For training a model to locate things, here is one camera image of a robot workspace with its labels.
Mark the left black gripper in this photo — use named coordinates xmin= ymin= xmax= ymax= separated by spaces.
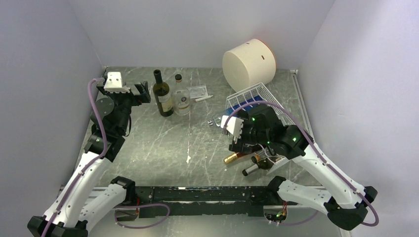
xmin=97 ymin=80 xmax=150 ymax=133

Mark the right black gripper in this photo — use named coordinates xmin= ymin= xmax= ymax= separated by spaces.
xmin=228 ymin=109 xmax=272 ymax=154

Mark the green wine bottle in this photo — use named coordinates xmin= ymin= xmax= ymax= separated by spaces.
xmin=153 ymin=69 xmax=174 ymax=117

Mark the clear bottle black cap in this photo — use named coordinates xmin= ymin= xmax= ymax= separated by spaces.
xmin=172 ymin=74 xmax=191 ymax=116

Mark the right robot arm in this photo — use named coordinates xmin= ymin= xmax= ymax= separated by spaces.
xmin=221 ymin=101 xmax=379 ymax=231

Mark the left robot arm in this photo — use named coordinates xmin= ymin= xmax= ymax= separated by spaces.
xmin=27 ymin=78 xmax=151 ymax=237

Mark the red wine bottle gold cap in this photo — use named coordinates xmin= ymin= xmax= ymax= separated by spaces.
xmin=223 ymin=152 xmax=251 ymax=165

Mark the small clear blue bottle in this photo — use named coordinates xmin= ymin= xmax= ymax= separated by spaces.
xmin=207 ymin=113 xmax=225 ymax=127

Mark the blue plastic tray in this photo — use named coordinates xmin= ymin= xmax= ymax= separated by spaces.
xmin=239 ymin=95 xmax=264 ymax=111

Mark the paper card packet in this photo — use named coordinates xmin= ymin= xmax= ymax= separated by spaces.
xmin=187 ymin=84 xmax=208 ymax=99

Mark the white stick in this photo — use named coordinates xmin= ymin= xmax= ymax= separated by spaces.
xmin=195 ymin=95 xmax=213 ymax=102

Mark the cream cylindrical container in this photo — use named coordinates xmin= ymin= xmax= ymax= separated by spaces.
xmin=222 ymin=39 xmax=277 ymax=92

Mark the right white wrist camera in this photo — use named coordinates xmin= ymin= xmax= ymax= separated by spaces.
xmin=220 ymin=115 xmax=244 ymax=143

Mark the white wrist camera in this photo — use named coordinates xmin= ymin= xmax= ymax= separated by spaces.
xmin=104 ymin=72 xmax=130 ymax=93
xmin=220 ymin=115 xmax=244 ymax=143

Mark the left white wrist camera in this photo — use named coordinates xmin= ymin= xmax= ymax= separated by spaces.
xmin=104 ymin=72 xmax=130 ymax=93

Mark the white wire wine rack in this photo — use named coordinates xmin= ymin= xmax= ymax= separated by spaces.
xmin=225 ymin=83 xmax=313 ymax=174

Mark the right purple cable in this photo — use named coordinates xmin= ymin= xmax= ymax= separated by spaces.
xmin=222 ymin=100 xmax=379 ymax=227

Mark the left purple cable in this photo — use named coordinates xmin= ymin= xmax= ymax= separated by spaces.
xmin=41 ymin=78 xmax=110 ymax=237

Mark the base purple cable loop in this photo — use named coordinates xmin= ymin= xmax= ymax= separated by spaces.
xmin=114 ymin=202 xmax=171 ymax=230

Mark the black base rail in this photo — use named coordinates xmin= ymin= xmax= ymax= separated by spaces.
xmin=115 ymin=186 xmax=286 ymax=221

